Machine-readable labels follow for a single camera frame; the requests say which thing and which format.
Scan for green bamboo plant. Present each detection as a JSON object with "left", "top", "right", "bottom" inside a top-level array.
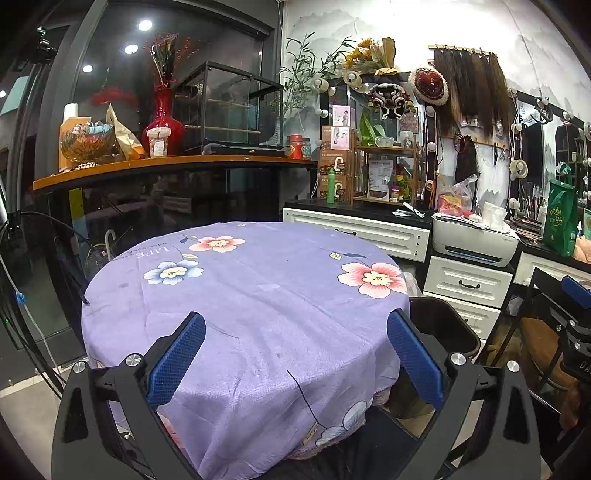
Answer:
[{"left": 279, "top": 32, "right": 356, "bottom": 116}]

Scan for brown paper bag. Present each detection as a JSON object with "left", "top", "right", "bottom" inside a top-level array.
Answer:
[{"left": 106, "top": 104, "right": 146, "bottom": 161}]

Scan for vanity mirror with bulbs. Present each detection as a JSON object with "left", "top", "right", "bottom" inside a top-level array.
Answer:
[
  {"left": 508, "top": 88, "right": 591, "bottom": 199},
  {"left": 318, "top": 71, "right": 439, "bottom": 208}
]

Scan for green gift bag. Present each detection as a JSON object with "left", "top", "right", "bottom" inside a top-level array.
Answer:
[{"left": 542, "top": 164, "right": 578, "bottom": 258}]

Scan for brown product box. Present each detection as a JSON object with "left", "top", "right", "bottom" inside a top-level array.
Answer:
[
  {"left": 320, "top": 148, "right": 354, "bottom": 176},
  {"left": 318, "top": 174, "right": 354, "bottom": 204}
]

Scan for wooden counter shelf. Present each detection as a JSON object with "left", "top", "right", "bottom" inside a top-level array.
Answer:
[{"left": 32, "top": 154, "right": 319, "bottom": 192}]

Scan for row of hanging hair extensions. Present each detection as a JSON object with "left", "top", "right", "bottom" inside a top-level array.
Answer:
[{"left": 431, "top": 44, "right": 515, "bottom": 134}]

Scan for glass display case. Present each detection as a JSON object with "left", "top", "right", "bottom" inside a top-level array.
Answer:
[{"left": 173, "top": 61, "right": 284, "bottom": 155}]

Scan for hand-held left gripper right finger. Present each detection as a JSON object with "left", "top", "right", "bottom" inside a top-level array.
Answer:
[{"left": 387, "top": 308, "right": 541, "bottom": 480}]

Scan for round red embroidered hat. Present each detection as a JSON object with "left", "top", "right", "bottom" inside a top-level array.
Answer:
[{"left": 409, "top": 67, "right": 450, "bottom": 104}]

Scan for white printer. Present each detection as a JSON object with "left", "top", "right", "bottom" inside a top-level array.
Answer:
[{"left": 431, "top": 217, "right": 520, "bottom": 268}]

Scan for pink plastic bag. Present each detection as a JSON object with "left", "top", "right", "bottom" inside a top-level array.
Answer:
[{"left": 436, "top": 174, "right": 483, "bottom": 224}]

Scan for white cable with blue clip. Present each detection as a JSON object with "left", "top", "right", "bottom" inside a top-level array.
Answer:
[{"left": 0, "top": 251, "right": 58, "bottom": 370}]

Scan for sunflower bouquet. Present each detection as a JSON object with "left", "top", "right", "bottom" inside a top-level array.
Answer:
[{"left": 344, "top": 37, "right": 398, "bottom": 77}]

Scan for pink product box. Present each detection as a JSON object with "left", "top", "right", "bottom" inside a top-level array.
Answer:
[{"left": 322, "top": 126, "right": 356, "bottom": 151}]

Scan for wooden desktop rack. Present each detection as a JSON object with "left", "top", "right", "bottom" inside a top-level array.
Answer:
[{"left": 352, "top": 145, "right": 423, "bottom": 207}]

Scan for red vase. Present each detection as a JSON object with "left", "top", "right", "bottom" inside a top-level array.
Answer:
[{"left": 142, "top": 88, "right": 185, "bottom": 157}]

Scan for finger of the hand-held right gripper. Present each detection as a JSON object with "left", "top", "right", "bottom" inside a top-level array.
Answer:
[
  {"left": 561, "top": 276, "right": 591, "bottom": 324},
  {"left": 558, "top": 318, "right": 591, "bottom": 354}
]

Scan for black tripod stand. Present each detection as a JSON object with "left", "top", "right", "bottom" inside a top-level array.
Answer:
[{"left": 0, "top": 27, "right": 58, "bottom": 222}]

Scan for small labelled jar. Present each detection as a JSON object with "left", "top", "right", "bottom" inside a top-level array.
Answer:
[{"left": 148, "top": 128, "right": 171, "bottom": 159}]

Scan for wide white drawer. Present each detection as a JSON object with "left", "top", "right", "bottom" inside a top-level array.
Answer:
[{"left": 283, "top": 208, "right": 431, "bottom": 263}]

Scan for cluster of makeup brushes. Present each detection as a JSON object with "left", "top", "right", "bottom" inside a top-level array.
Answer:
[{"left": 519, "top": 180, "right": 548, "bottom": 236}]

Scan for white handheld styling tool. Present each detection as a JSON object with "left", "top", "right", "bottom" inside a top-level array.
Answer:
[{"left": 392, "top": 202, "right": 428, "bottom": 219}]

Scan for dark brown bin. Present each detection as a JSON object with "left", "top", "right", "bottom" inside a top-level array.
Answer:
[{"left": 376, "top": 296, "right": 482, "bottom": 439}]

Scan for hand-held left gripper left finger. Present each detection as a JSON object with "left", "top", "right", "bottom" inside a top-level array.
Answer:
[{"left": 52, "top": 311, "right": 207, "bottom": 480}]

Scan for ornate headdress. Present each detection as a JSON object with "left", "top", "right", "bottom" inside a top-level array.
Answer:
[{"left": 367, "top": 83, "right": 414, "bottom": 120}]

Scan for purple floral tablecloth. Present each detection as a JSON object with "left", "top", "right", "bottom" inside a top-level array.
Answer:
[{"left": 81, "top": 222, "right": 411, "bottom": 469}]

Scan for glass bowl with ornaments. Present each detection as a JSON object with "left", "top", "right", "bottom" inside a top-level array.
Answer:
[{"left": 60, "top": 121, "right": 115, "bottom": 164}]

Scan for black hair bundle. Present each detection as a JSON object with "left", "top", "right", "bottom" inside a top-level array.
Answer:
[{"left": 455, "top": 135, "right": 481, "bottom": 185}]

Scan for dried red branches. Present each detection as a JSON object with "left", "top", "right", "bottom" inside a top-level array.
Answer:
[{"left": 143, "top": 32, "right": 199, "bottom": 90}]

